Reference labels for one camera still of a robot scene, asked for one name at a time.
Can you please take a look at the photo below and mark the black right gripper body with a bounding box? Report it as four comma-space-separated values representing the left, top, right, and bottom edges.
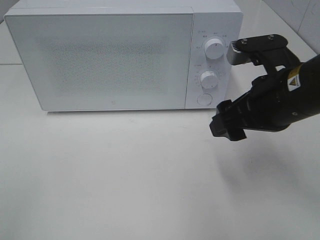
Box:
239, 67, 304, 132

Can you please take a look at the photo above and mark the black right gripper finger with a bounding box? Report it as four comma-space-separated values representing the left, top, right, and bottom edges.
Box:
209, 116, 247, 142
216, 93, 253, 125

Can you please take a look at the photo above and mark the round white door button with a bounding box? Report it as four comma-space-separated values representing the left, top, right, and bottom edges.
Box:
197, 93, 213, 106

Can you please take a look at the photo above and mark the white microwave knob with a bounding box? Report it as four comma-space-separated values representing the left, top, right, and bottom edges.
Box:
204, 37, 225, 60
200, 70, 219, 89

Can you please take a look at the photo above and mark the white microwave door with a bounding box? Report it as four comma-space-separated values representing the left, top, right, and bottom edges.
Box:
6, 14, 193, 111

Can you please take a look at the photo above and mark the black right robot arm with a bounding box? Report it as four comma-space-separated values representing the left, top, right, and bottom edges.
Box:
209, 56, 320, 141

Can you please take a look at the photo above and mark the white microwave oven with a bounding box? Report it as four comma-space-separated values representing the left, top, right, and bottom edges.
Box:
4, 0, 243, 111

